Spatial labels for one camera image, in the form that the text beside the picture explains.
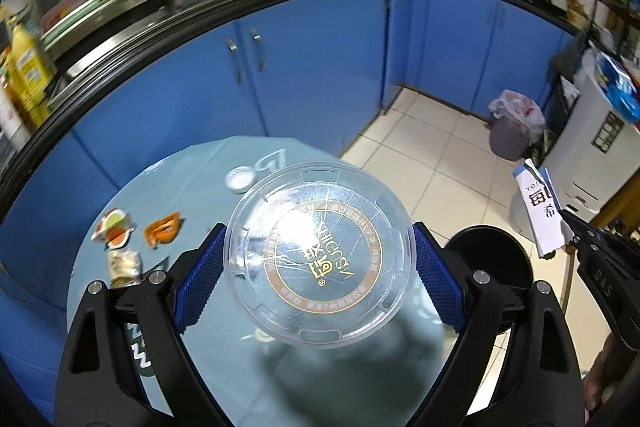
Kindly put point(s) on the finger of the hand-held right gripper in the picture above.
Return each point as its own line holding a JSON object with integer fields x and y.
{"x": 582, "y": 234}

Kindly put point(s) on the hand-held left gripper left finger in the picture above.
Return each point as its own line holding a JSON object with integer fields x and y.
{"x": 202, "y": 277}

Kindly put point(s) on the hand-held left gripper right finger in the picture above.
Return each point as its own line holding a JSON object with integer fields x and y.
{"x": 437, "y": 279}

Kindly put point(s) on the white paper carton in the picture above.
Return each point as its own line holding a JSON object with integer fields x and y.
{"x": 542, "y": 212}

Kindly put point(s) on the orange peel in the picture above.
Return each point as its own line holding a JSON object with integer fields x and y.
{"x": 162, "y": 229}

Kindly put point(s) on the black trash bin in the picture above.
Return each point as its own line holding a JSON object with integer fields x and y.
{"x": 495, "y": 252}

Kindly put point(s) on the clear round plastic lid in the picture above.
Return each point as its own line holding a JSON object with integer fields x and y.
{"x": 320, "y": 257}

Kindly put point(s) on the person's right hand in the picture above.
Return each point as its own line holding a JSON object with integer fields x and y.
{"x": 606, "y": 377}

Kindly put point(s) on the beige snack wrapper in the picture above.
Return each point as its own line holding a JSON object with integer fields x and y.
{"x": 124, "y": 268}

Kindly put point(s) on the white tall appliance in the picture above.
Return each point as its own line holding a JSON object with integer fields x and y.
{"x": 585, "y": 147}

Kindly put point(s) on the colourful snack cup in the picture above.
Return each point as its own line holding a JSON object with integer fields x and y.
{"x": 114, "y": 227}

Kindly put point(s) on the white bottle cap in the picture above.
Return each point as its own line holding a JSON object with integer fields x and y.
{"x": 240, "y": 179}

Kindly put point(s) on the grey bin with bag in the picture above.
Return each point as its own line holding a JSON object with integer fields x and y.
{"x": 510, "y": 132}

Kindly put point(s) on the round table blue cloth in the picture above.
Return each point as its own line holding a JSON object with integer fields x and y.
{"x": 350, "y": 382}

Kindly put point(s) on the blue plastic packages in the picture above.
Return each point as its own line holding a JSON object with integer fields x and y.
{"x": 617, "y": 87}

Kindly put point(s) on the black metal shelf rack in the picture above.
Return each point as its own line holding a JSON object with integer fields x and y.
{"x": 617, "y": 7}

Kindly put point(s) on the blue kitchen cabinets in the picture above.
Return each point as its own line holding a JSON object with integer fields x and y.
{"x": 310, "y": 72}

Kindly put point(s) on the large yellow pump bottle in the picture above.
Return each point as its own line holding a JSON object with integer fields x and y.
{"x": 27, "y": 67}

